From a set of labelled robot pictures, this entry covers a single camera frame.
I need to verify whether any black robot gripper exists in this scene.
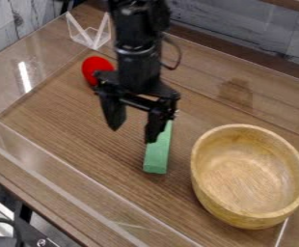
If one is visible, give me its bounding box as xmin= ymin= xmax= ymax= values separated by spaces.
xmin=92 ymin=51 xmax=180 ymax=143

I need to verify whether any green rectangular block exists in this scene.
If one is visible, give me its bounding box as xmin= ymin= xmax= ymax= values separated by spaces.
xmin=142 ymin=121 xmax=172 ymax=175

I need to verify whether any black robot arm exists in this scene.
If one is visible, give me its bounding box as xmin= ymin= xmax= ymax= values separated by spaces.
xmin=93 ymin=0 xmax=180 ymax=143

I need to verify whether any light brown wooden bowl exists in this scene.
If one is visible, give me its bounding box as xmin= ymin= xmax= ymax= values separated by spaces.
xmin=191 ymin=123 xmax=299 ymax=230

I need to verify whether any red plush strawberry toy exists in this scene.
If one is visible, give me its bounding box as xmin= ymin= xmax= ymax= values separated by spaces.
xmin=81 ymin=56 xmax=114 ymax=86

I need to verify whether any clear acrylic corner bracket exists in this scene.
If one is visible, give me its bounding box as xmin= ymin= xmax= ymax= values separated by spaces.
xmin=65 ymin=12 xmax=110 ymax=50

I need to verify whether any black metal table frame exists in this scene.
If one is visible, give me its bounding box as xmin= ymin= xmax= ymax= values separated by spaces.
xmin=13 ymin=200 xmax=68 ymax=247

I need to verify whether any black cable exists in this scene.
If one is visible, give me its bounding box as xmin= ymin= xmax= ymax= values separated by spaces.
xmin=0 ymin=217 xmax=28 ymax=247

